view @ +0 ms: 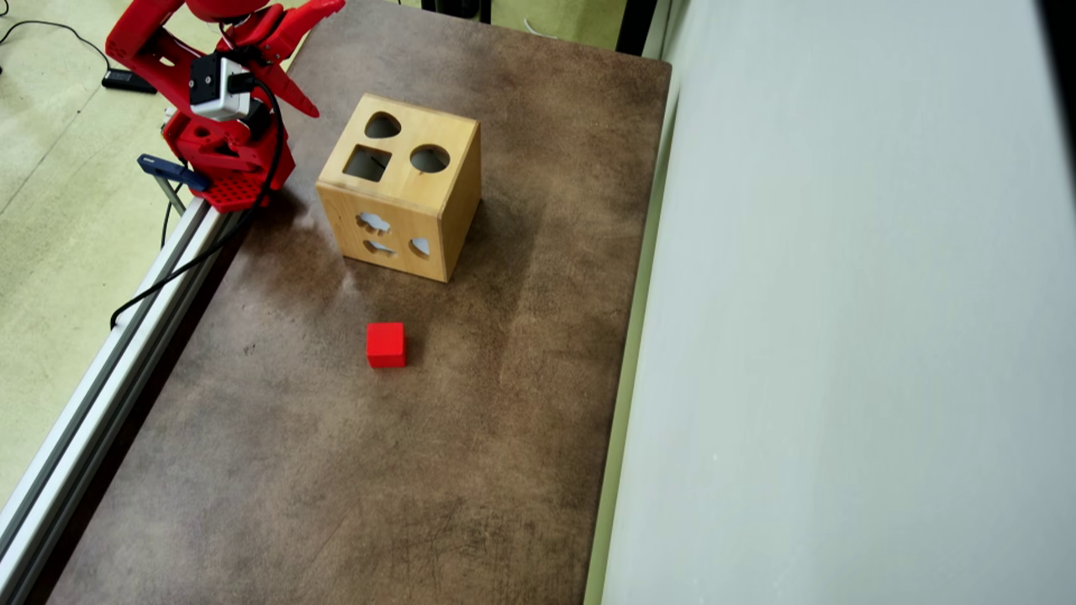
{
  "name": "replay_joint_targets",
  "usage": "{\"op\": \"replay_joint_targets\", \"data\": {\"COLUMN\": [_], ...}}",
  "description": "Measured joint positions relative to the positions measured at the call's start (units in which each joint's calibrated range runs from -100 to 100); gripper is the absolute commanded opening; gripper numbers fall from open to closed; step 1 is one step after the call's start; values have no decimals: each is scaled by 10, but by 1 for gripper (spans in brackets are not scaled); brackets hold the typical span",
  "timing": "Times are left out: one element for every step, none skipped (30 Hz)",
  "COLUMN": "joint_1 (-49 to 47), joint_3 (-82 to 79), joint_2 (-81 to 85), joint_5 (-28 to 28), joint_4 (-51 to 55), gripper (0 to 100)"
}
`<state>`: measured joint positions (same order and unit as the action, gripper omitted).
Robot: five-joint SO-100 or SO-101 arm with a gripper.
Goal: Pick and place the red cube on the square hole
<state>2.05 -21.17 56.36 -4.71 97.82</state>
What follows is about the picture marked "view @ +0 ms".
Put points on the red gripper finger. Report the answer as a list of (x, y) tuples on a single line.
[(290, 91), (307, 23)]

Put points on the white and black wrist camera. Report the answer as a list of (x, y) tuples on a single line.
[(214, 92)]

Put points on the black furniture foot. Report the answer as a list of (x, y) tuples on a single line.
[(458, 8)]

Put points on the red robot base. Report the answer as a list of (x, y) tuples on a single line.
[(227, 189)]

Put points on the black vertical post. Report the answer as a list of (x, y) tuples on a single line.
[(636, 25)]

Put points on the black power adapter brick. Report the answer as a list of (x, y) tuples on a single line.
[(126, 81)]

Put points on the wooden shape sorter box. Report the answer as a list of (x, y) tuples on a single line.
[(395, 189)]

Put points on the red cube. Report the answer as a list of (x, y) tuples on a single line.
[(386, 346)]

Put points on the aluminium profile rail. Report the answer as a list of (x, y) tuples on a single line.
[(97, 403)]

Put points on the blue bar clamp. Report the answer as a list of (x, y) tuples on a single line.
[(168, 168)]

